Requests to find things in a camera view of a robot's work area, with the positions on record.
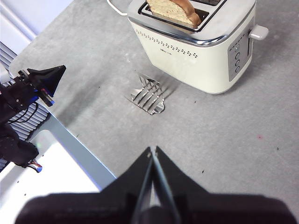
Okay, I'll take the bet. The red and blue wire bundle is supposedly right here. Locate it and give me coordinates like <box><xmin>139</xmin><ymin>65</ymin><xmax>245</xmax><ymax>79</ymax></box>
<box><xmin>27</xmin><ymin>161</ymin><xmax>43</xmax><ymax>174</ymax></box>

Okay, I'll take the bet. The grey toaster lever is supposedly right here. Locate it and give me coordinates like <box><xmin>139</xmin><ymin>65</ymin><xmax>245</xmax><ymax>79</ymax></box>
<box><xmin>248</xmin><ymin>25</ymin><xmax>270</xmax><ymax>41</ymax></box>

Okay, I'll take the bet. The shiny metal toast rack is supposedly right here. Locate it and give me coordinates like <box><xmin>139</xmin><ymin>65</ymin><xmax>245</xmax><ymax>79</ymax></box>
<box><xmin>127</xmin><ymin>72</ymin><xmax>167</xmax><ymax>116</ymax></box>

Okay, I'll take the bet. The thin black cable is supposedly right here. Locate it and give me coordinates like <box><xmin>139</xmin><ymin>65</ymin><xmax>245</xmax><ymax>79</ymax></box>
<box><xmin>7</xmin><ymin>102</ymin><xmax>40</xmax><ymax>125</ymax></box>

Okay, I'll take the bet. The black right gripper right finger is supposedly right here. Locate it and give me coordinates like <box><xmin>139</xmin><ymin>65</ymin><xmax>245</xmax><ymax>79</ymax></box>
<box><xmin>153</xmin><ymin>146</ymin><xmax>294</xmax><ymax>224</ymax></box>

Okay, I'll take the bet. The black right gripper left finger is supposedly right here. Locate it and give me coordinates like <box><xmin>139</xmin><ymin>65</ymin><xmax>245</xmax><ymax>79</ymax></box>
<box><xmin>14</xmin><ymin>146</ymin><xmax>153</xmax><ymax>224</ymax></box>

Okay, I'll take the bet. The white toaster power cable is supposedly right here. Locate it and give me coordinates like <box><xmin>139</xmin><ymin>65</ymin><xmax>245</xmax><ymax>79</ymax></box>
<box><xmin>107</xmin><ymin>0</ymin><xmax>129</xmax><ymax>17</ymax></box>

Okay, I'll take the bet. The brown bread slice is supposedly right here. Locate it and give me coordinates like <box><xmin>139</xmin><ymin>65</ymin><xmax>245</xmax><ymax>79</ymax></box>
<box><xmin>146</xmin><ymin>0</ymin><xmax>202</xmax><ymax>29</ymax></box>

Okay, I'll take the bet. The cream two-slot toaster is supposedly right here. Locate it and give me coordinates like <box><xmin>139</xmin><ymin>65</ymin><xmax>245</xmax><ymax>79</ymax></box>
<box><xmin>127</xmin><ymin>0</ymin><xmax>257</xmax><ymax>95</ymax></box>

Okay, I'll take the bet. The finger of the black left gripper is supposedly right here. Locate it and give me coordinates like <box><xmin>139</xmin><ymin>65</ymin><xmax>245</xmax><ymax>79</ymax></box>
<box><xmin>38</xmin><ymin>66</ymin><xmax>67</xmax><ymax>98</ymax></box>
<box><xmin>27</xmin><ymin>65</ymin><xmax>67</xmax><ymax>83</ymax></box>

